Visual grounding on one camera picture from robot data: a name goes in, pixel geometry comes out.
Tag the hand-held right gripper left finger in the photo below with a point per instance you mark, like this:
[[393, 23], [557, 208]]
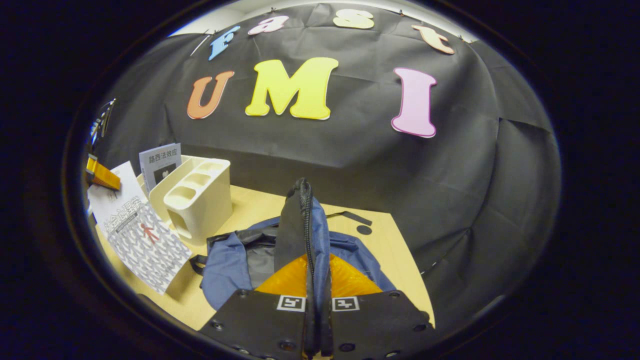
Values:
[[260, 320]]

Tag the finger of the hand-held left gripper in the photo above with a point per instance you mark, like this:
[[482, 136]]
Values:
[[102, 174]]

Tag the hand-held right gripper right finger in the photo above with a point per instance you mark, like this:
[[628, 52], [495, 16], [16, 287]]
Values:
[[375, 320]]

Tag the lavender book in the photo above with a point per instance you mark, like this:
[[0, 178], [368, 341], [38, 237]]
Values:
[[160, 157]]

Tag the blue schoolbag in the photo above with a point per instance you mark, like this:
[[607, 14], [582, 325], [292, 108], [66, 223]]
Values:
[[230, 265]]

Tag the white book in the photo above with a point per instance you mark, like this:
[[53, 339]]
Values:
[[145, 245]]

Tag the white plastic bookshelf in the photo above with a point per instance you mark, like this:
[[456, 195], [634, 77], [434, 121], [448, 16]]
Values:
[[200, 210]]

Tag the small black disc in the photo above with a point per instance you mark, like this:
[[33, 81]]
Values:
[[364, 230]]

